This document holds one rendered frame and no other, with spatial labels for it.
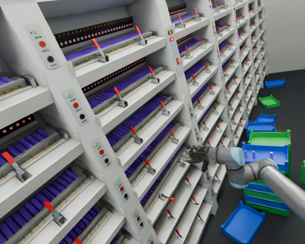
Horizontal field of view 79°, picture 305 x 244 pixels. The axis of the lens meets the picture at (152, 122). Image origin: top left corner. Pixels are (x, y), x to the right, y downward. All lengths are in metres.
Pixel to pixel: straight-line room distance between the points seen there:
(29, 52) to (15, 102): 0.14
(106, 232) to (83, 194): 0.20
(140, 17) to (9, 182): 0.97
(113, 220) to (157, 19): 1.00
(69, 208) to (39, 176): 0.18
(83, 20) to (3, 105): 0.56
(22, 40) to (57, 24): 0.32
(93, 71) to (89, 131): 0.22
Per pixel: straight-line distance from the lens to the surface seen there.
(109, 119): 0.75
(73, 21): 0.98
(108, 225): 0.89
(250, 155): 1.67
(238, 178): 1.08
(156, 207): 1.11
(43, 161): 0.67
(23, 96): 0.64
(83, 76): 0.70
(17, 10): 0.67
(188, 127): 1.28
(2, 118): 0.60
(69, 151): 0.66
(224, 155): 1.03
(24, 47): 0.64
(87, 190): 0.77
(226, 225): 1.84
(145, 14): 1.16
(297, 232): 1.87
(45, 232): 0.75
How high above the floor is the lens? 1.56
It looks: 25 degrees down
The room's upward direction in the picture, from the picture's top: 20 degrees counter-clockwise
